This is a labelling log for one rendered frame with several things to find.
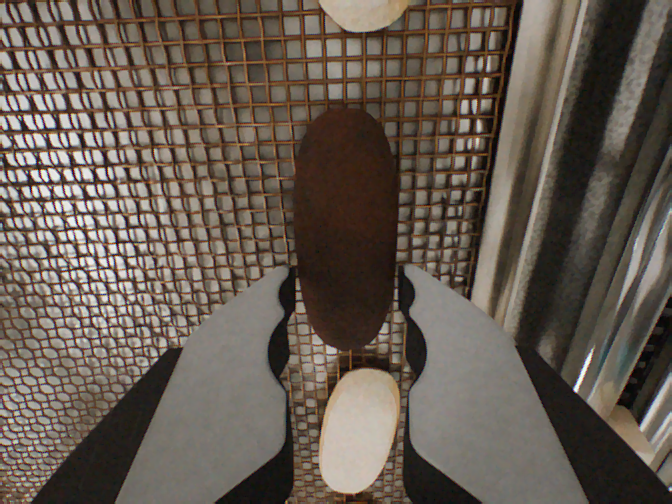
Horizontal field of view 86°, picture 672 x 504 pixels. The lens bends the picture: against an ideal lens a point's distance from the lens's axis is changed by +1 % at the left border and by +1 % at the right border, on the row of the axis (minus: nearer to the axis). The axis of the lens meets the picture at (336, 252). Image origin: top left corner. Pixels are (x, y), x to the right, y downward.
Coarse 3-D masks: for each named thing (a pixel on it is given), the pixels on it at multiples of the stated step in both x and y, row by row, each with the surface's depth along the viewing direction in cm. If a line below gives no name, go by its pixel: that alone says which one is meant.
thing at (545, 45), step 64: (0, 0) 10; (64, 0) 10; (256, 0) 10; (448, 0) 10; (512, 0) 10; (576, 0) 9; (128, 64) 11; (192, 64) 11; (256, 64) 11; (384, 64) 11; (512, 64) 11; (0, 128) 12; (128, 128) 12; (192, 128) 12; (256, 128) 12; (384, 128) 12; (512, 128) 11; (64, 192) 13; (128, 192) 13; (256, 192) 13; (448, 192) 13; (512, 192) 12; (0, 256) 14; (128, 256) 14; (192, 256) 14; (256, 256) 14; (512, 256) 13; (0, 320) 16; (64, 320) 16; (0, 384) 18; (64, 384) 18; (128, 384) 18; (320, 384) 17
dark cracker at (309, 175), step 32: (320, 128) 11; (352, 128) 11; (320, 160) 11; (352, 160) 11; (384, 160) 12; (320, 192) 12; (352, 192) 12; (384, 192) 12; (320, 224) 12; (352, 224) 12; (384, 224) 12; (320, 256) 13; (352, 256) 13; (384, 256) 13; (320, 288) 14; (352, 288) 14; (384, 288) 14; (320, 320) 15; (352, 320) 14; (384, 320) 15
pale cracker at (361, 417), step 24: (360, 384) 16; (384, 384) 17; (336, 408) 17; (360, 408) 17; (384, 408) 17; (336, 432) 18; (360, 432) 18; (384, 432) 18; (336, 456) 19; (360, 456) 18; (384, 456) 19; (336, 480) 20; (360, 480) 20
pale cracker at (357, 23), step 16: (320, 0) 10; (336, 0) 10; (352, 0) 10; (368, 0) 10; (384, 0) 9; (400, 0) 10; (336, 16) 10; (352, 16) 10; (368, 16) 10; (384, 16) 10
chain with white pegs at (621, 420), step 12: (660, 324) 19; (660, 336) 20; (648, 348) 20; (660, 348) 20; (648, 360) 20; (636, 372) 21; (648, 372) 21; (636, 384) 21; (624, 396) 22; (636, 396) 22; (624, 408) 22; (612, 420) 22; (624, 420) 21; (624, 432) 21; (636, 432) 21; (636, 444) 20; (648, 444) 20; (648, 456) 20
